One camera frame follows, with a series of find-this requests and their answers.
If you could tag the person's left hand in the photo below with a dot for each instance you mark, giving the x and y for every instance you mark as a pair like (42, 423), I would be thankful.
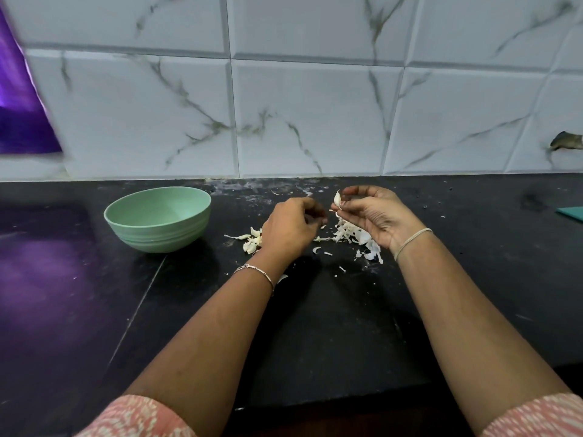
(287, 234)

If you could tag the person's right hand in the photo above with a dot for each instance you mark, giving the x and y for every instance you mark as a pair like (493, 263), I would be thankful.
(383, 218)

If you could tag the garlic clove cluster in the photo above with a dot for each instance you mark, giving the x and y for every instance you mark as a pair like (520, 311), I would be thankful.
(246, 240)

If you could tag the white garlic bulb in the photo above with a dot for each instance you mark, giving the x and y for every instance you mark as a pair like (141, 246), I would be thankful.
(337, 199)

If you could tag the mint green bowl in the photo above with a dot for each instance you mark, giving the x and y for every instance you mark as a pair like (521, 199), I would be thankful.
(158, 218)

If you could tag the person's right forearm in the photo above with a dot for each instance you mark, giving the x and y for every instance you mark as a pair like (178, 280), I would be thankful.
(483, 337)

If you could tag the person's left forearm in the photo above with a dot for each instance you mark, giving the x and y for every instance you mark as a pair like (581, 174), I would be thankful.
(196, 350)

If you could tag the pile of white garlic peels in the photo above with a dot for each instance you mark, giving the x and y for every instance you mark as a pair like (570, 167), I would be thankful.
(355, 236)

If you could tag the green cutting board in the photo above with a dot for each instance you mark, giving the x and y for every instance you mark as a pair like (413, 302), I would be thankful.
(570, 214)

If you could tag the pink patterned left sleeve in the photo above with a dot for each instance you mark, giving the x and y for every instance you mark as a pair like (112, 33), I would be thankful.
(137, 418)

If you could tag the pink patterned sleeve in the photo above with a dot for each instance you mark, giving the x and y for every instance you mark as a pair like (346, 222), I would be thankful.
(536, 416)
(137, 418)

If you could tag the pink patterned right sleeve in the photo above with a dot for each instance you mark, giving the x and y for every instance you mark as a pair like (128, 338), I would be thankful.
(536, 416)

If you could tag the purple cloth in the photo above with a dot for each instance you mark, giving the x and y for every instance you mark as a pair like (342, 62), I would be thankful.
(23, 95)

